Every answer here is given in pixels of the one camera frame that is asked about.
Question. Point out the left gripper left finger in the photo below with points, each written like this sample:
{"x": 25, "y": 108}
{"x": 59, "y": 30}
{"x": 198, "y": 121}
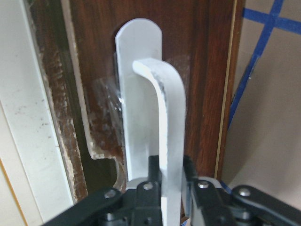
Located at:
{"x": 140, "y": 206}

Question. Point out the white drawer handle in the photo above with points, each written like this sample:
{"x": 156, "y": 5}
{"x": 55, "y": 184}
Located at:
{"x": 153, "y": 105}

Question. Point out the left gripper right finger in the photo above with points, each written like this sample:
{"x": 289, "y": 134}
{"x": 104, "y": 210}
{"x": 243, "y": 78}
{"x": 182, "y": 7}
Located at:
{"x": 206, "y": 203}

